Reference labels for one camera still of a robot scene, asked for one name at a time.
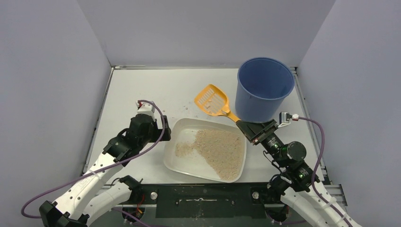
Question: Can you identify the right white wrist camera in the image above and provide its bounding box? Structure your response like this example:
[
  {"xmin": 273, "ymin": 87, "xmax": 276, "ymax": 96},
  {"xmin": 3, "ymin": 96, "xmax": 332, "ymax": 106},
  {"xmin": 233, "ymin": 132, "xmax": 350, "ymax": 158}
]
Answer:
[{"xmin": 278, "ymin": 112, "xmax": 299, "ymax": 128}]

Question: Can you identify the yellow litter scoop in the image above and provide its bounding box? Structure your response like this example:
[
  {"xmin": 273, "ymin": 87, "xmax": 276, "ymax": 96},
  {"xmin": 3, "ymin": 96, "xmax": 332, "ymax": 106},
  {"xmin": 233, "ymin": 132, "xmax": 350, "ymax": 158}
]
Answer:
[{"xmin": 194, "ymin": 84, "xmax": 240, "ymax": 122}]

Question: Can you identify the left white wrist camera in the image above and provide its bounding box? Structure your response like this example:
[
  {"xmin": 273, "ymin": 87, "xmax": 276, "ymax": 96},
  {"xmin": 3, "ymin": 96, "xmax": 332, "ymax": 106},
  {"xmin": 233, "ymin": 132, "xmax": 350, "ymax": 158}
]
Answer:
[{"xmin": 136, "ymin": 101, "xmax": 155, "ymax": 121}]

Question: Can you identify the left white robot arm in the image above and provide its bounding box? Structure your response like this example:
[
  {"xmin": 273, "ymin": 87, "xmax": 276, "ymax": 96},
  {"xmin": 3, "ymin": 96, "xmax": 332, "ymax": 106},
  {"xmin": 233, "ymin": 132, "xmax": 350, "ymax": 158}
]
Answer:
[{"xmin": 39, "ymin": 114, "xmax": 171, "ymax": 227}]

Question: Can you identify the aluminium table frame rail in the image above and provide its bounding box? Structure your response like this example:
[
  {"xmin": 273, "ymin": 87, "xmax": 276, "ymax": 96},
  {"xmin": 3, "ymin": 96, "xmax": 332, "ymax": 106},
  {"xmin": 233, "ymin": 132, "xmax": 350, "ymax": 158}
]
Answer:
[{"xmin": 290, "ymin": 66, "xmax": 348, "ymax": 209}]

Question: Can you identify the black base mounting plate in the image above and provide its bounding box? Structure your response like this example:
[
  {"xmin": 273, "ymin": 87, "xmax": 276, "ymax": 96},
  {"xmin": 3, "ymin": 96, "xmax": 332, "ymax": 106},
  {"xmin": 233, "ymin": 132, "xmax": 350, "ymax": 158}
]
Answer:
[{"xmin": 123, "ymin": 182, "xmax": 289, "ymax": 220}]

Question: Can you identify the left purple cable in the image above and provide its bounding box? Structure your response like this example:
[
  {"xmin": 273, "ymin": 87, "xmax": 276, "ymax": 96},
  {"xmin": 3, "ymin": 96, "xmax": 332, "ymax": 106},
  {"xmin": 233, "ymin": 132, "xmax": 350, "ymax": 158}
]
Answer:
[{"xmin": 21, "ymin": 100, "xmax": 166, "ymax": 219}]

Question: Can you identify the white litter box tray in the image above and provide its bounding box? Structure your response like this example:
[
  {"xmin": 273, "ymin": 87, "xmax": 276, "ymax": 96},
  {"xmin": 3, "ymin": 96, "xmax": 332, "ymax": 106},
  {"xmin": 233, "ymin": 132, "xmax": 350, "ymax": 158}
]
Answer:
[{"xmin": 164, "ymin": 118, "xmax": 246, "ymax": 183}]

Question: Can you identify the blue plastic bucket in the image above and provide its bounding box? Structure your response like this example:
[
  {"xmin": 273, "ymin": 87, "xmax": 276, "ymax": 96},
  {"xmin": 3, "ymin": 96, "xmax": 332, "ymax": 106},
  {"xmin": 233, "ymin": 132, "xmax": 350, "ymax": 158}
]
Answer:
[{"xmin": 235, "ymin": 57, "xmax": 295, "ymax": 122}]

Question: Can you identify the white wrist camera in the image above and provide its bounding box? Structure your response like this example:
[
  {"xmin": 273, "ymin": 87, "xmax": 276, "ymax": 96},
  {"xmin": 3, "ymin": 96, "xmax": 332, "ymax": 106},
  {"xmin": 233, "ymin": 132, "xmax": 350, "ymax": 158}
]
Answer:
[
  {"xmin": 136, "ymin": 101, "xmax": 155, "ymax": 121},
  {"xmin": 278, "ymin": 112, "xmax": 299, "ymax": 128}
]

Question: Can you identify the beige cat litter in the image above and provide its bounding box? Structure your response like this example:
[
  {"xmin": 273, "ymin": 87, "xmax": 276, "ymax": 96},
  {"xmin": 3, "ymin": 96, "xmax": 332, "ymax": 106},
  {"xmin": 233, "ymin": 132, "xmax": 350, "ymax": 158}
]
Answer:
[{"xmin": 175, "ymin": 129, "xmax": 244, "ymax": 182}]

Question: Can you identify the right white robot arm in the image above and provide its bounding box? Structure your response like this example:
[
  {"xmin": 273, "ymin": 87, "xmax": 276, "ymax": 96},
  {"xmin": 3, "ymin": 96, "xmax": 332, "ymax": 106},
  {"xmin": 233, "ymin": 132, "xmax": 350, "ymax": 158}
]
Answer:
[{"xmin": 235, "ymin": 114, "xmax": 359, "ymax": 227}]

